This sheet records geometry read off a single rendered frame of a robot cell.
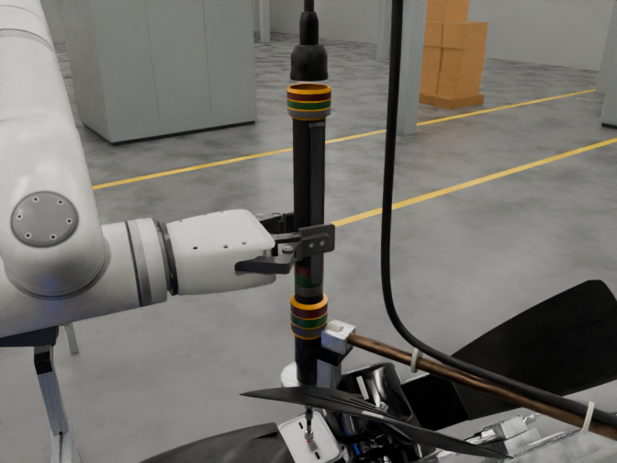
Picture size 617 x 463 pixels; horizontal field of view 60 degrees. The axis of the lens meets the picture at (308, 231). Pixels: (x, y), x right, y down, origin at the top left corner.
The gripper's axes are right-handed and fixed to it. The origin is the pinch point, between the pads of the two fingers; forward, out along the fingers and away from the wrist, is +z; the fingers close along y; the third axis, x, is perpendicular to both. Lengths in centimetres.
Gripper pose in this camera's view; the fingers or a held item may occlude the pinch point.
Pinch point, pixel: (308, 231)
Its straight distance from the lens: 58.1
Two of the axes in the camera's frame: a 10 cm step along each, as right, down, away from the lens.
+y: 4.0, 3.8, -8.3
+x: -0.1, -9.1, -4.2
